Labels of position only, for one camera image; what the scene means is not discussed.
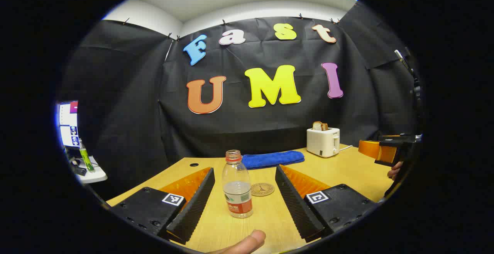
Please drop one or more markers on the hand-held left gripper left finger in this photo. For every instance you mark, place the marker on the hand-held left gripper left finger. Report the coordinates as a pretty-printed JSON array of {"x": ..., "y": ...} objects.
[{"x": 193, "y": 207}]

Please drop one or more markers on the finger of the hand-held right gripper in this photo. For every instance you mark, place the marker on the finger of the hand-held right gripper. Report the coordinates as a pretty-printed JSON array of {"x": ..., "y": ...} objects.
[
  {"x": 376, "y": 150},
  {"x": 405, "y": 138}
]

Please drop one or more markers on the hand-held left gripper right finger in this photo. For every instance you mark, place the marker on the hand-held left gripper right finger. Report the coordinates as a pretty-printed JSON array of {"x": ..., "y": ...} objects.
[{"x": 293, "y": 204}]

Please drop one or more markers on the round wooden coaster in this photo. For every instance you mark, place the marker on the round wooden coaster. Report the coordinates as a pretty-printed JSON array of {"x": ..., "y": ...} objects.
[{"x": 264, "y": 189}]

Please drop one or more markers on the clear plastic water bottle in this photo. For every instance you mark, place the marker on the clear plastic water bottle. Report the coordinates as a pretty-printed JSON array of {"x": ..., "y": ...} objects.
[{"x": 237, "y": 192}]

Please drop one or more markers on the green slim bottle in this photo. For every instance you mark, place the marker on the green slim bottle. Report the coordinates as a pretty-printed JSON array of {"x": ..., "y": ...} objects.
[{"x": 86, "y": 159}]

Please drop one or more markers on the blue folded towel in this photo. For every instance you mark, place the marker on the blue folded towel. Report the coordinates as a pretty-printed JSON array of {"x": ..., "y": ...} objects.
[{"x": 274, "y": 158}]

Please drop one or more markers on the black metal stand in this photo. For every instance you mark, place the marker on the black metal stand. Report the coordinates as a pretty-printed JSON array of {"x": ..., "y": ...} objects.
[{"x": 416, "y": 88}]

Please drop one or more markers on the white toaster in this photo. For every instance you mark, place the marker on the white toaster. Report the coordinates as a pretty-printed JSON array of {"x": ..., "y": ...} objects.
[{"x": 322, "y": 142}]

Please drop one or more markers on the bread slice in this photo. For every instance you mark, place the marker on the bread slice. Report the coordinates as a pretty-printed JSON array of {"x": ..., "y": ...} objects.
[{"x": 318, "y": 126}]

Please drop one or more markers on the black backdrop cloth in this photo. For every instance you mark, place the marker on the black backdrop cloth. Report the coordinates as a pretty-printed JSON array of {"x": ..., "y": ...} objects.
[{"x": 231, "y": 130}]

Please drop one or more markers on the white side table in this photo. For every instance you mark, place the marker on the white side table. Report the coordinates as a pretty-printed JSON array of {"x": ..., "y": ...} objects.
[{"x": 96, "y": 176}]

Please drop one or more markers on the small black device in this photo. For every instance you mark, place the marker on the small black device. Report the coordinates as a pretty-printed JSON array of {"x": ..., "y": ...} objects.
[{"x": 80, "y": 171}]

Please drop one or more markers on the computer monitor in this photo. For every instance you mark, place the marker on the computer monitor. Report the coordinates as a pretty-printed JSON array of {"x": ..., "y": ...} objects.
[{"x": 68, "y": 124}]

